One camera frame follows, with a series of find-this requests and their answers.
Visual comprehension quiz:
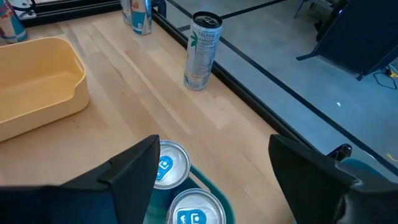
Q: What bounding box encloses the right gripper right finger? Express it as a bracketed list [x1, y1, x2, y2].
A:
[268, 133, 398, 224]

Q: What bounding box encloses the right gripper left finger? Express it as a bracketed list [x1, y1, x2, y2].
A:
[0, 134, 161, 224]

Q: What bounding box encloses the yellow plastic bin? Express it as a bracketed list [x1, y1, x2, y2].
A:
[0, 36, 91, 143]

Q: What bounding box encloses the white Celsius energy drink can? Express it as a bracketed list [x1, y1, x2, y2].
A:
[183, 11, 223, 91]
[120, 0, 133, 26]

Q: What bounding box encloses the dark partition panel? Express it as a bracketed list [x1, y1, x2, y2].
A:
[297, 0, 398, 81]

